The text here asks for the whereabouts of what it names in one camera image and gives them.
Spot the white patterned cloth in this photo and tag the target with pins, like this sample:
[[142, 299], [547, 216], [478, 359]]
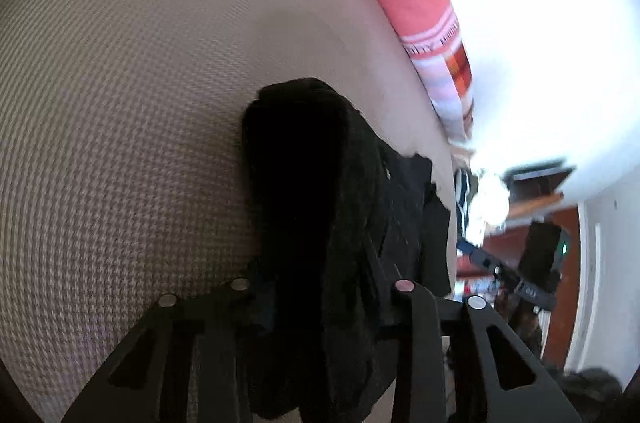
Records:
[[492, 200]]

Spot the black pants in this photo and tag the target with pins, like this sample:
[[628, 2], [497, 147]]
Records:
[[300, 203]]

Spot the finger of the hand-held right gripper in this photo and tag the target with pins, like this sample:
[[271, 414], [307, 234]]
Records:
[[480, 255]]

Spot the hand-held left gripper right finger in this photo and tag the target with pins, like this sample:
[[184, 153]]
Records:
[[402, 305]]

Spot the navy white striped garment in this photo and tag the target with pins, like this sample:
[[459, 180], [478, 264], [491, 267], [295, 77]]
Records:
[[462, 203]]

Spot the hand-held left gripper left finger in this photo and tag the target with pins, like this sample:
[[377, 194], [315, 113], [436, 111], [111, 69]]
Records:
[[262, 315]]

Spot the white door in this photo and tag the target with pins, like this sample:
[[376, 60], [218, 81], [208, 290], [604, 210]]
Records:
[[600, 278]]

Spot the dark cloth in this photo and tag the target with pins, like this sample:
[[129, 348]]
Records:
[[590, 395]]

